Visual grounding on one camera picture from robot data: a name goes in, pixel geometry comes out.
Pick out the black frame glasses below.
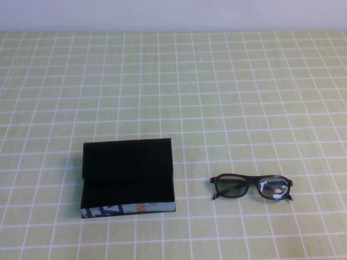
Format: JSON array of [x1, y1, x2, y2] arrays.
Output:
[[209, 172, 294, 203]]

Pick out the black glasses case printed side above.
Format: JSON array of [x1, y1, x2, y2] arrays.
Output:
[[80, 138, 177, 219]]

